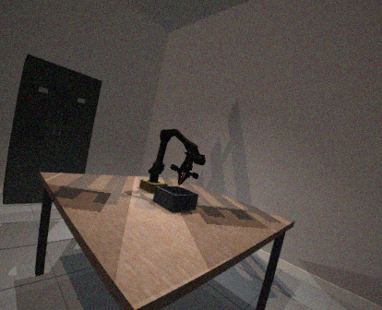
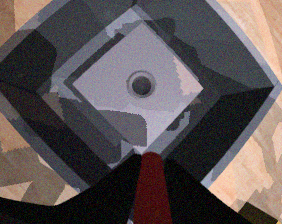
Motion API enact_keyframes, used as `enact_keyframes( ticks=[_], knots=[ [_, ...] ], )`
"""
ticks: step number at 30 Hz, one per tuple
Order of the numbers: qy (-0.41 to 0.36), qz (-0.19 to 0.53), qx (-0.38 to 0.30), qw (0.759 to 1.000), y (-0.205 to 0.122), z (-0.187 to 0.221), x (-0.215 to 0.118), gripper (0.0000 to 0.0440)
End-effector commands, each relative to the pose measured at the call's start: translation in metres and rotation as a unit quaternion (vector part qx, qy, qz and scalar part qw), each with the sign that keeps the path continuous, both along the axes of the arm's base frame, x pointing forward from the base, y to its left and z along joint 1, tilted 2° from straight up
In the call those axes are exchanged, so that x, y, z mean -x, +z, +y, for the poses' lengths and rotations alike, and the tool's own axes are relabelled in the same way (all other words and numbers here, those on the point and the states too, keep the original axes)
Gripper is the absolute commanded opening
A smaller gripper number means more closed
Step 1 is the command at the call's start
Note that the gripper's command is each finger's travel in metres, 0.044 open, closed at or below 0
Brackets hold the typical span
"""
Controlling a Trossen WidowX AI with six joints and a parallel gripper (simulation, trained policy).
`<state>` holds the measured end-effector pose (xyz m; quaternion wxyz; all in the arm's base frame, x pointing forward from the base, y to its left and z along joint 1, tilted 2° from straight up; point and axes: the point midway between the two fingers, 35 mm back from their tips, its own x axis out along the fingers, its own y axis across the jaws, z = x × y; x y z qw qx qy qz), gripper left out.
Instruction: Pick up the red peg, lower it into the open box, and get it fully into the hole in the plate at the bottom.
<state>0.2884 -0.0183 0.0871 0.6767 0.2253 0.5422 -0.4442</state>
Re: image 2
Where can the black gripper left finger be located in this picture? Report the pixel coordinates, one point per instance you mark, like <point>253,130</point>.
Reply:
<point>107,202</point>

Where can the dark red peg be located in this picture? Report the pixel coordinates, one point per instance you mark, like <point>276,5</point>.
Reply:
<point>151,205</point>

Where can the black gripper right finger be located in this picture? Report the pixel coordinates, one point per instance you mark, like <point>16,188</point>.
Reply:
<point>190,202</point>

